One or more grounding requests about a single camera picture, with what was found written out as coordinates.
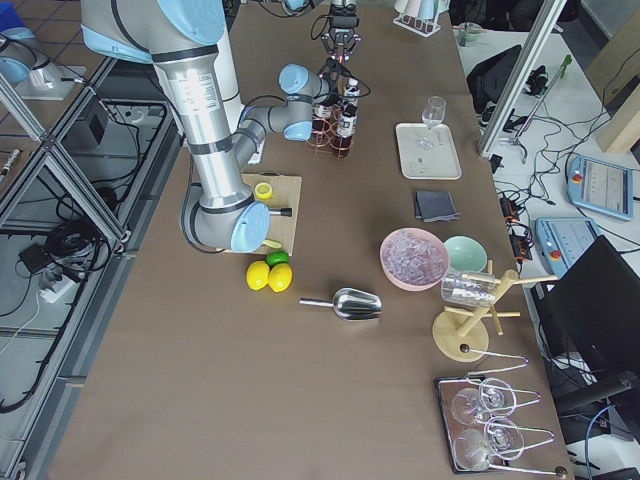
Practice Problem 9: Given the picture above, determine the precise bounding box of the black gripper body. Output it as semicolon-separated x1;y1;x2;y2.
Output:
321;15;361;56

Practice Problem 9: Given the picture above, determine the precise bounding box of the tea bottle brown liquid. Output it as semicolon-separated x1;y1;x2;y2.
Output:
344;78;360;107

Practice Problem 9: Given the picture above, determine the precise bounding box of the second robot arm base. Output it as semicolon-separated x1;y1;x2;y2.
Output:
1;27;86;101

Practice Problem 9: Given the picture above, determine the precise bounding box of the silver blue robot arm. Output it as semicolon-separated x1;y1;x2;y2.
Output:
81;1;337;253

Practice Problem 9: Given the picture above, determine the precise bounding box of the tea bottle in rack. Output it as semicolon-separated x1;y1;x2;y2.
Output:
312;102;335;135
333;103;357;157

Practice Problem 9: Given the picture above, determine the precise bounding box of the white cup rack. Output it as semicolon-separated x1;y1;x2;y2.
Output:
393;0;440;38

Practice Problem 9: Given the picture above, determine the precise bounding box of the upright wine glass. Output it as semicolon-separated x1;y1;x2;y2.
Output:
419;96;447;150

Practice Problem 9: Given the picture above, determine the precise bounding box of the white serving tray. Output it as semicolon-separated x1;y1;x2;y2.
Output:
395;123;462;180

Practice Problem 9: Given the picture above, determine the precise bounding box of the wooden cutting board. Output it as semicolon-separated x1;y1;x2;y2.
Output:
241;172;302;255

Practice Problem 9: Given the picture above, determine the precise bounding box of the half lemon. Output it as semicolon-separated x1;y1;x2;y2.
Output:
254;182;273;200

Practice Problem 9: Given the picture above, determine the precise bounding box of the steel muddler black tip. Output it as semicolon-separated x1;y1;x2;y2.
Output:
269;207;293;218

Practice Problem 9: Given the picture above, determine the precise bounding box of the dark grey folded cloth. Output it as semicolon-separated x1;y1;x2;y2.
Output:
414;190;460;223

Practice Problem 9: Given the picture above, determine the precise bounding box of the yellow plastic knife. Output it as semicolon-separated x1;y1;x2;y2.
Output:
263;239;282;250

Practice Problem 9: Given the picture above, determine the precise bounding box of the green lime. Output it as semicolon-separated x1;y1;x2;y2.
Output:
265;250;289;267

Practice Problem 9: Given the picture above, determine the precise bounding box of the pink bowl with ice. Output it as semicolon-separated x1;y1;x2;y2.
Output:
379;227;450;292

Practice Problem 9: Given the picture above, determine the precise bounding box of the yellow lemon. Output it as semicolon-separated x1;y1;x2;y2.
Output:
245;260;270;291
268;263;293;293

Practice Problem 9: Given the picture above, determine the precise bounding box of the mint green bowl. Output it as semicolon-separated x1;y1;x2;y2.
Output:
444;236;488;272

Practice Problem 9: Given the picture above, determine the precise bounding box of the metal ice scoop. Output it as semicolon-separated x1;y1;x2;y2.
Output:
298;287;382;321

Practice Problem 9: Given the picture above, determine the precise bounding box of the tumbler glass on rack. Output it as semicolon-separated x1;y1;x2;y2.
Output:
440;269;498;306

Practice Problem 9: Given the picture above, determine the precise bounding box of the teach pendant blue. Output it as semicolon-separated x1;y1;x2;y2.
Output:
567;156;633;221

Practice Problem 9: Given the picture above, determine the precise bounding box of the wooden glass drying rack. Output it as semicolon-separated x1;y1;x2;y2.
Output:
432;263;557;362

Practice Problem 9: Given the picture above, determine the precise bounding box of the wine glass on tray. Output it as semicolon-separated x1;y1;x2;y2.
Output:
479;378;514;416

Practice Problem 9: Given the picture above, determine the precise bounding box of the black wood-grain tray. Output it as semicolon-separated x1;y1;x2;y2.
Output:
434;375;496;475

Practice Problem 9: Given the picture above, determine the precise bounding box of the copper wire bottle rack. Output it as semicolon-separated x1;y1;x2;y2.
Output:
307;79;354;159

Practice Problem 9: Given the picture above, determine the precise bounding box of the aluminium frame post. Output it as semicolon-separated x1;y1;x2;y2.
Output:
478;0;566;159

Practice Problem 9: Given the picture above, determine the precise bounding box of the wire wine glass holder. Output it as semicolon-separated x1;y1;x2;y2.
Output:
459;343;567;476

